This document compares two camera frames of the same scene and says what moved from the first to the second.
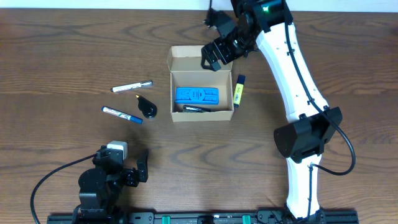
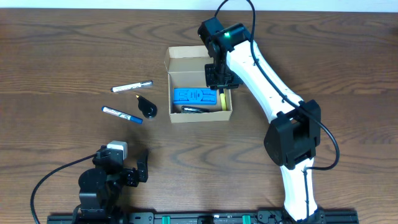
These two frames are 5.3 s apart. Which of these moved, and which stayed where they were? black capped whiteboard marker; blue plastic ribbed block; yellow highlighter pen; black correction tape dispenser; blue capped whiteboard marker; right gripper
Moved: yellow highlighter pen; right gripper
Stayed: blue plastic ribbed block; black correction tape dispenser; blue capped whiteboard marker; black capped whiteboard marker
